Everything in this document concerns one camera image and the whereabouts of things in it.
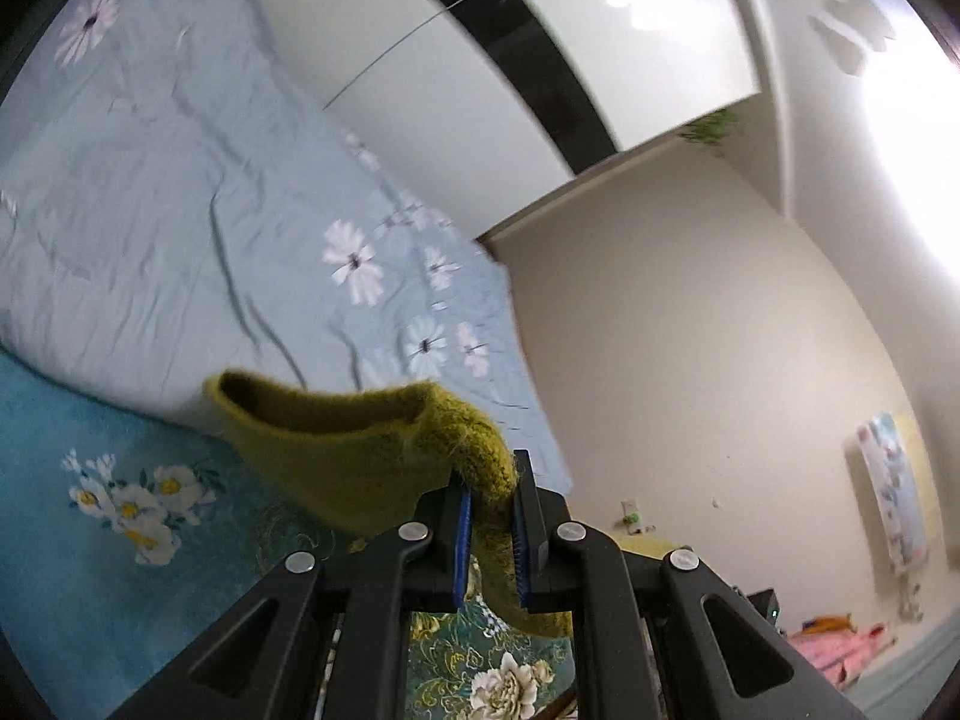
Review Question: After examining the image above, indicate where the light blue floral quilt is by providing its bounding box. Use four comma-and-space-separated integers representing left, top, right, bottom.
0, 0, 572, 494

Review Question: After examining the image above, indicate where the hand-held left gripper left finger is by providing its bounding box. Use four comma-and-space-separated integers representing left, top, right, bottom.
107, 467, 475, 720

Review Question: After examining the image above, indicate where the teal floral bed sheet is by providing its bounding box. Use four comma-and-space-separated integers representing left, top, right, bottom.
0, 349, 580, 720

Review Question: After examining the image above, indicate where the floral wall hanging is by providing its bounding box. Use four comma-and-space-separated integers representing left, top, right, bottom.
857, 412, 931, 578

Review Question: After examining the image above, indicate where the black box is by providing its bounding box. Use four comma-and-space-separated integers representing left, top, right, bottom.
748, 589, 781, 635

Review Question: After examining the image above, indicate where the olive green knitted garment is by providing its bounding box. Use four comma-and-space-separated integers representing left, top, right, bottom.
202, 369, 577, 638

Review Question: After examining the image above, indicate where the white wardrobe with black stripe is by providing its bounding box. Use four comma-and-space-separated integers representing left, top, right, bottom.
196, 0, 767, 241

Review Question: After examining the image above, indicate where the pink cloth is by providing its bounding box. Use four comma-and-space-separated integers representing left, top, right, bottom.
787, 624, 897, 691

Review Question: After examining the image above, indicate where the green leaf wall decoration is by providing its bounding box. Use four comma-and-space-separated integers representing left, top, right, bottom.
679, 109, 745, 158

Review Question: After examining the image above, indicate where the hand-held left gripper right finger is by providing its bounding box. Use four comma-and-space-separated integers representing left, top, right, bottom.
511, 449, 869, 720

